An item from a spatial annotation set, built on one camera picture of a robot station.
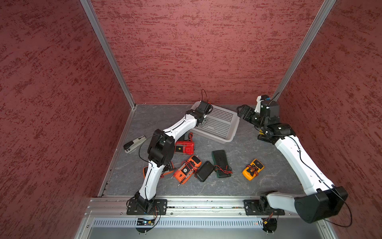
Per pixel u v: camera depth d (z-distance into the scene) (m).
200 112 0.76
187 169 0.83
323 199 0.38
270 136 0.53
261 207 0.67
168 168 0.85
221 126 1.07
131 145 0.93
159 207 0.74
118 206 0.77
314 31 0.79
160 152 0.56
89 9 0.71
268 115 0.55
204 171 0.83
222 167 0.83
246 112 0.67
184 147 0.90
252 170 0.83
